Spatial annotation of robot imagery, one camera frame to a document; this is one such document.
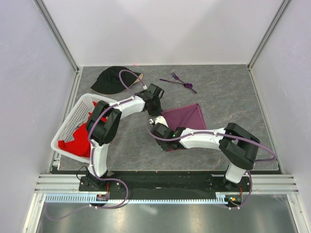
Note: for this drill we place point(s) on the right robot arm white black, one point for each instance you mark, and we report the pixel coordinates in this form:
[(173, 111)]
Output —
[(238, 145)]

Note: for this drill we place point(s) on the white plastic basket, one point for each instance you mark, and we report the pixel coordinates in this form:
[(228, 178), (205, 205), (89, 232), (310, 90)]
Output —
[(77, 116)]

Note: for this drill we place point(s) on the purple cloth napkin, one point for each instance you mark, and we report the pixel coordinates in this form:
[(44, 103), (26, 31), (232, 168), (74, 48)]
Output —
[(188, 116)]

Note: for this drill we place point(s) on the black bucket hat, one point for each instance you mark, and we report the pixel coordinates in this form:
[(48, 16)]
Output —
[(108, 82)]

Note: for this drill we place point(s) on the purple fork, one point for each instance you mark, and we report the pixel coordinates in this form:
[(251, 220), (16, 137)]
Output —
[(177, 78)]

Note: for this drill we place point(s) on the red cloth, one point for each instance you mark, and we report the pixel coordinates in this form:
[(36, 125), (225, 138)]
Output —
[(80, 146)]

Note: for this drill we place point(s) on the left aluminium frame post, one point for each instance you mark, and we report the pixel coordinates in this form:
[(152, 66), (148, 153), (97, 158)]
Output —
[(56, 33)]

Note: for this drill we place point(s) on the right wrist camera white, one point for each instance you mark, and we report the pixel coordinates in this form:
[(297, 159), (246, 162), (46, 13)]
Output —
[(158, 119)]

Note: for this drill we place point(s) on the aluminium frame post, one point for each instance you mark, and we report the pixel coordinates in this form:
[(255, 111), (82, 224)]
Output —
[(268, 33), (56, 33)]

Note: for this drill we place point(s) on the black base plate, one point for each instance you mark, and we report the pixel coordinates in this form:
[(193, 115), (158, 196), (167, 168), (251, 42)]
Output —
[(163, 184)]

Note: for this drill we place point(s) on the blue cable duct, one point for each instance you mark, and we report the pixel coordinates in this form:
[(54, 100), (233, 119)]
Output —
[(100, 199)]

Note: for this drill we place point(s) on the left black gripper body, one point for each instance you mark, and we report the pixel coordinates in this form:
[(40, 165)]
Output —
[(156, 109)]

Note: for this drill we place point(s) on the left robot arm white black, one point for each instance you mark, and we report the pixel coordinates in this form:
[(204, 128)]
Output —
[(102, 125)]

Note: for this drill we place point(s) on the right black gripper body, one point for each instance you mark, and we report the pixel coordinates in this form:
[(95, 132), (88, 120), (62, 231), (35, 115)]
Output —
[(162, 145)]

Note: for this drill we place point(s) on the right aluminium frame post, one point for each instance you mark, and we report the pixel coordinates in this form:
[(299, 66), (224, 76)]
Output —
[(268, 33)]

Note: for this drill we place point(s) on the purple spoon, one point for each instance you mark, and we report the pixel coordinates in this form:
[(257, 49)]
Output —
[(185, 85)]

